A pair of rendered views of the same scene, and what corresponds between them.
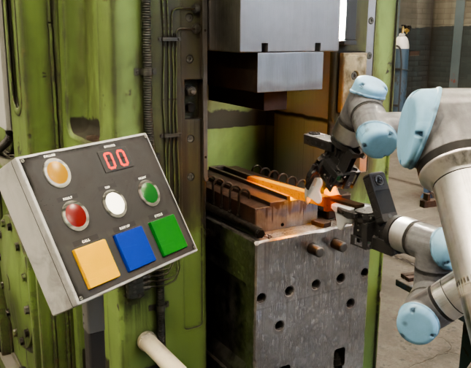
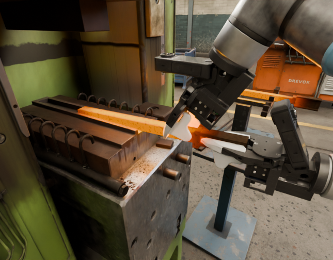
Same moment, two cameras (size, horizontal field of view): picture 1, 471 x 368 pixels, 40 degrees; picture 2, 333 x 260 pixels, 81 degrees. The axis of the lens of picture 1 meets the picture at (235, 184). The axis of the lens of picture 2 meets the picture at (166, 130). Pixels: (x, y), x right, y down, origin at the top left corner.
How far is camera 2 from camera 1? 1.22 m
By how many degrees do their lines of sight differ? 32
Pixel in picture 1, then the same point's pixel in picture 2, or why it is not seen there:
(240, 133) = (55, 64)
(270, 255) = (137, 203)
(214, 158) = (35, 91)
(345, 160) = (236, 88)
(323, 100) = (131, 26)
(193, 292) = (52, 243)
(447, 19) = not seen: hidden behind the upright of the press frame
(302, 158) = (116, 80)
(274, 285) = (142, 223)
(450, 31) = not seen: hidden behind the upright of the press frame
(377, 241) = (285, 183)
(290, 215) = (139, 147)
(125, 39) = not seen: outside the picture
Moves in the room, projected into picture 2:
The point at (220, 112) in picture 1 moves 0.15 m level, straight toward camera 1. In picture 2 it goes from (27, 45) to (27, 50)
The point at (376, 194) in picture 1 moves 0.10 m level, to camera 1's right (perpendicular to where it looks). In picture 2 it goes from (297, 133) to (329, 119)
